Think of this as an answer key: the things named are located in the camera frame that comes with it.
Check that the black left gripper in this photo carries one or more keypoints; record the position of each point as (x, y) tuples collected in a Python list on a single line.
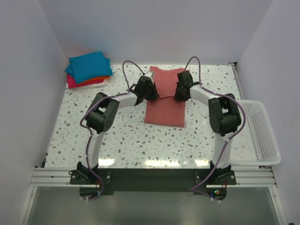
[(155, 95)]

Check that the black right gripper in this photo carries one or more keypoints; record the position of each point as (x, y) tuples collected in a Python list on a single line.
[(176, 96)]

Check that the dusty red t shirt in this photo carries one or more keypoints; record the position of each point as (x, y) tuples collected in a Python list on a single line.
[(165, 110)]

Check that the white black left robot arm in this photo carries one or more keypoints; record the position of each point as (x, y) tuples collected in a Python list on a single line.
[(101, 114)]

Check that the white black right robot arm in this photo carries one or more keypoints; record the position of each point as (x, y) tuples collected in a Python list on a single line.
[(224, 116)]

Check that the folded white t shirt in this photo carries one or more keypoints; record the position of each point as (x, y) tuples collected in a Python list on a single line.
[(96, 85)]

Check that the folded orange t shirt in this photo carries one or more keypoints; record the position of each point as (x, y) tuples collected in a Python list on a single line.
[(94, 80)]

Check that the folded blue t shirt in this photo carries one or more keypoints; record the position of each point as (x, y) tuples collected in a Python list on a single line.
[(89, 66)]

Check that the folded pink t shirt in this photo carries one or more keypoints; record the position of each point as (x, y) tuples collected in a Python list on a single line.
[(71, 81)]

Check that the white plastic laundry basket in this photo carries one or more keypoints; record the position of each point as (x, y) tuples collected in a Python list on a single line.
[(256, 144)]

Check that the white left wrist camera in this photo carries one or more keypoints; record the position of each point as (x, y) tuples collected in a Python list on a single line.
[(150, 75)]

